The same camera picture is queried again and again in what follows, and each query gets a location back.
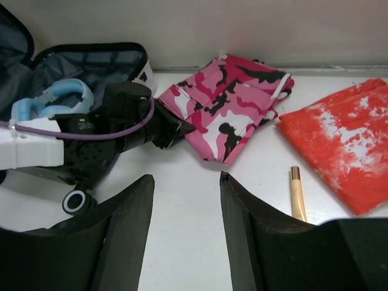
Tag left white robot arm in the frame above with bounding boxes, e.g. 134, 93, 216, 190
1, 79, 195, 187

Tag red white garment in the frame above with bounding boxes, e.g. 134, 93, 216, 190
276, 78, 387, 215

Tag black kids space suitcase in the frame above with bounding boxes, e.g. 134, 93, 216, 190
1, 7, 158, 215

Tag pink camouflage garment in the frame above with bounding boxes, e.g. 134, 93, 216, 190
158, 55, 295, 165

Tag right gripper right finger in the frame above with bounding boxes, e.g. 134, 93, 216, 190
219, 172, 387, 290

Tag light blue headphones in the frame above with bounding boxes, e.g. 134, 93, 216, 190
11, 78, 95, 121

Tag cream gold cosmetic tube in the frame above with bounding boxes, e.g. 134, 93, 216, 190
290, 166, 307, 222

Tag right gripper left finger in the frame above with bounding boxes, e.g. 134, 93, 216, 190
1, 174, 155, 290

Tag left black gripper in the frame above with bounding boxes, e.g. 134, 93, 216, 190
56, 81, 196, 182

